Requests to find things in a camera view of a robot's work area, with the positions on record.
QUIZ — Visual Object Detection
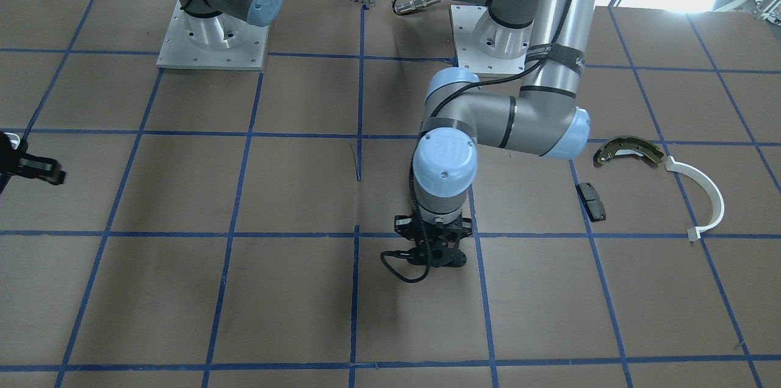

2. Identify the dark grey brake pad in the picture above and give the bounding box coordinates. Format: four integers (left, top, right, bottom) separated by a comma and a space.
575, 182, 607, 222

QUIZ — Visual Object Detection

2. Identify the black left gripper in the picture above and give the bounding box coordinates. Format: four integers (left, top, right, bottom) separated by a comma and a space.
412, 240, 467, 268

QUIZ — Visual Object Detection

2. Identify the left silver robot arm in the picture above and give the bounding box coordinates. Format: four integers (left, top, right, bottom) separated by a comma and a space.
380, 0, 595, 269

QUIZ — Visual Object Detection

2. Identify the olive green brake shoe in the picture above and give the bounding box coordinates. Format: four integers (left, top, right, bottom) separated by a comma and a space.
593, 135, 666, 166

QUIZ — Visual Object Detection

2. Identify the white curved plastic bracket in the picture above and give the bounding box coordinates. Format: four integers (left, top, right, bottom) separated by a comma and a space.
661, 155, 725, 243

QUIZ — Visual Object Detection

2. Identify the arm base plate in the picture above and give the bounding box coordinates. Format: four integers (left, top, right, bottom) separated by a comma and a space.
451, 0, 561, 77
157, 2, 270, 71

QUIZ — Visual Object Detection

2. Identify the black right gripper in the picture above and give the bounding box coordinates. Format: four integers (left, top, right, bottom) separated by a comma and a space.
1, 132, 67, 193

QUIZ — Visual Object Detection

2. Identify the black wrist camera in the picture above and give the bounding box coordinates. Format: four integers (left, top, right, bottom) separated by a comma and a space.
394, 215, 472, 243

